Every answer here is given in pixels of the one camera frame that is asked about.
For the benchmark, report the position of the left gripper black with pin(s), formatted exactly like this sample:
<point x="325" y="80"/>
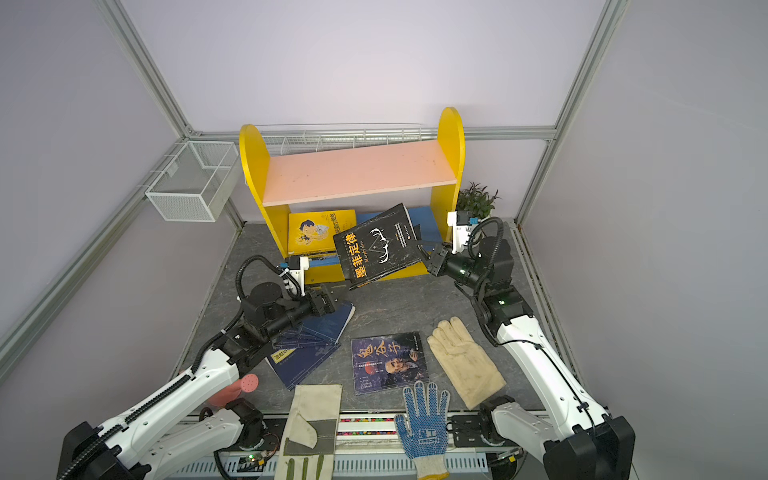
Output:
<point x="320" y="309"/>

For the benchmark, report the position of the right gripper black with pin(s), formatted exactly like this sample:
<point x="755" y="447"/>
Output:
<point x="443" y="261"/>

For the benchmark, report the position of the black book gold lettering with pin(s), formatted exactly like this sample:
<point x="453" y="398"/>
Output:
<point x="385" y="246"/>

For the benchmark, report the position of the blue thread-bound book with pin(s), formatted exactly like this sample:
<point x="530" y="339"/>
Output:
<point x="318" y="331"/>
<point x="292" y="366"/>

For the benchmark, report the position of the purple portrait book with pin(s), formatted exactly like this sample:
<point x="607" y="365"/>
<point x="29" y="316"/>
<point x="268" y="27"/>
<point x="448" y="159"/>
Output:
<point x="304" y="262"/>
<point x="387" y="361"/>

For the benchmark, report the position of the purple portrait book front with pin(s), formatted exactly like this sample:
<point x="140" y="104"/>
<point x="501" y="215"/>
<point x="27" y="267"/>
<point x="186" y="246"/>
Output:
<point x="387" y="361"/>

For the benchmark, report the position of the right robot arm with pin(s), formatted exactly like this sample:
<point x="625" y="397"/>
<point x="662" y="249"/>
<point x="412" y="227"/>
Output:
<point x="580" y="439"/>

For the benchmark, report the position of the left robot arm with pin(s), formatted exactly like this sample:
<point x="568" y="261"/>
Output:
<point x="143" y="443"/>

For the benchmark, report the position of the potted green plant white pot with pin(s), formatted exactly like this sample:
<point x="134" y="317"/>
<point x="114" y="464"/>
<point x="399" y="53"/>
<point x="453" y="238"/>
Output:
<point x="477" y="200"/>

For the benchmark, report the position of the pink watering can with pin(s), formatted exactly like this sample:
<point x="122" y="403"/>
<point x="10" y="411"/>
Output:
<point x="247" y="384"/>

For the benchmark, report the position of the yellow bookshelf pink blue shelves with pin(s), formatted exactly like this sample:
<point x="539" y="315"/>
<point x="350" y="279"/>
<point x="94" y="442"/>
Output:
<point x="329" y="175"/>

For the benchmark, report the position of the beige leather work glove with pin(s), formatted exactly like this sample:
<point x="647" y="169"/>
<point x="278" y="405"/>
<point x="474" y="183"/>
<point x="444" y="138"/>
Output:
<point x="469" y="368"/>

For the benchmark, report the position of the grey green canvas glove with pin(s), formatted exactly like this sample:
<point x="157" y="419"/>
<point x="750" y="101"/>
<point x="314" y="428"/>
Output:
<point x="308" y="442"/>

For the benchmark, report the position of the blue dotted knit glove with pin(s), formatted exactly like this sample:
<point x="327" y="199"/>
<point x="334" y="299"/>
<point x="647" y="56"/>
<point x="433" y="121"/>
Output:
<point x="422" y="429"/>

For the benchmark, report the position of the white wire mesh basket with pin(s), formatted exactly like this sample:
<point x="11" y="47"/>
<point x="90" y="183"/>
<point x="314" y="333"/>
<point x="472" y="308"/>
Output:
<point x="197" y="181"/>

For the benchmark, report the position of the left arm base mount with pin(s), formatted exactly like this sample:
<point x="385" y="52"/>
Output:
<point x="252" y="459"/>

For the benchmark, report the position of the white wire rack behind shelf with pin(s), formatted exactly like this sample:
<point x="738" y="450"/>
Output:
<point x="291" y="142"/>

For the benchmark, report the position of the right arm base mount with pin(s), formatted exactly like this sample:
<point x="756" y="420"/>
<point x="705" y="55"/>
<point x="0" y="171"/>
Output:
<point x="469" y="429"/>

